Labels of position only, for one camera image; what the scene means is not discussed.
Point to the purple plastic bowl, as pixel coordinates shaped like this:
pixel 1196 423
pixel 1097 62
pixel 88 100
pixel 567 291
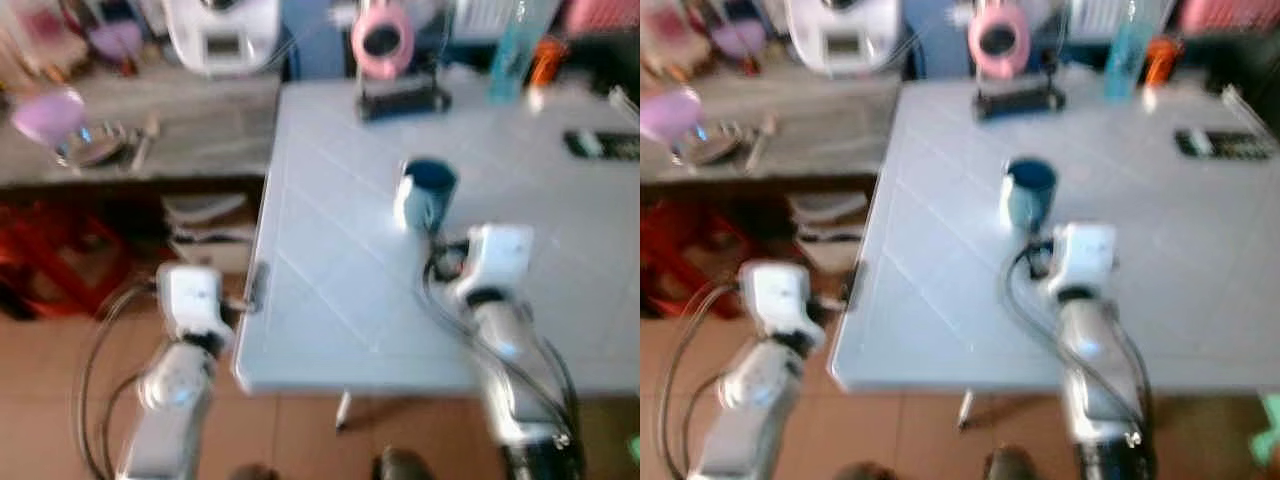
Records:
pixel 668 115
pixel 48 118

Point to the metal spoon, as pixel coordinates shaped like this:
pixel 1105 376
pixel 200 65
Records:
pixel 145 140
pixel 764 140

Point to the red plastic crate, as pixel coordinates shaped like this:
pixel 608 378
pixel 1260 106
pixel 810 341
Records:
pixel 60 260
pixel 690 260

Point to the green plastic object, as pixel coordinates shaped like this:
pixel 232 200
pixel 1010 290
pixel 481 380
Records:
pixel 635 448
pixel 1268 430

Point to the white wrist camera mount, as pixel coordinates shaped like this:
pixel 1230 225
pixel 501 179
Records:
pixel 192 297
pixel 1085 255
pixel 495 258
pixel 785 297

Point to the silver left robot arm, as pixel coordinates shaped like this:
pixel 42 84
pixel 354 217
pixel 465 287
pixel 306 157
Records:
pixel 175 400
pixel 750 400

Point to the white stacked dishes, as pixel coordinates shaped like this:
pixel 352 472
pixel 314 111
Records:
pixel 210 232
pixel 830 232

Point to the purple heart-shaped dish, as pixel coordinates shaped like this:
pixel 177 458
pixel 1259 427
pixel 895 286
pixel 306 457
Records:
pixel 115 42
pixel 738 40

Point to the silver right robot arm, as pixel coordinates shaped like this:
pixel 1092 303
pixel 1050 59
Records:
pixel 1100 370
pixel 515 370

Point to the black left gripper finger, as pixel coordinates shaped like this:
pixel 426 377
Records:
pixel 858 286
pixel 257 287

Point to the blue cup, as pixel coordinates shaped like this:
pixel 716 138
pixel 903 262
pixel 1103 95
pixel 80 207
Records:
pixel 1028 195
pixel 425 195

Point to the orange small bottle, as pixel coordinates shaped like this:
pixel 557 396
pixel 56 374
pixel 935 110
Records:
pixel 1163 62
pixel 548 62

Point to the white table leg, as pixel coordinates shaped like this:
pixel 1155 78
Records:
pixel 965 411
pixel 343 411

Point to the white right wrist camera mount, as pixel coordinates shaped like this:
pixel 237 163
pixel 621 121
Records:
pixel 1085 255
pixel 495 258

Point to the pink plastic basket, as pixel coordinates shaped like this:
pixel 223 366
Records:
pixel 602 15
pixel 1230 15

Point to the white kitchen appliance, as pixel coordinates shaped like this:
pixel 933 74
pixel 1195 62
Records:
pixel 842 35
pixel 222 35

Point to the teal clear bottle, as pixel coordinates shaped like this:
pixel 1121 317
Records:
pixel 1132 50
pixel 517 50

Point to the black flat remote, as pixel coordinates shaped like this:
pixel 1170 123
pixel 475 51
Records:
pixel 1225 144
pixel 602 146

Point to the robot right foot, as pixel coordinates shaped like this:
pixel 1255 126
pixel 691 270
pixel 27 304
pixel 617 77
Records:
pixel 405 465
pixel 1015 465

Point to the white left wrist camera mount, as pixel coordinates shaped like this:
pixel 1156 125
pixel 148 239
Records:
pixel 192 297
pixel 785 297

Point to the grey stone counter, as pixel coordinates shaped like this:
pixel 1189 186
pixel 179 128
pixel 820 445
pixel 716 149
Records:
pixel 820 130
pixel 190 130

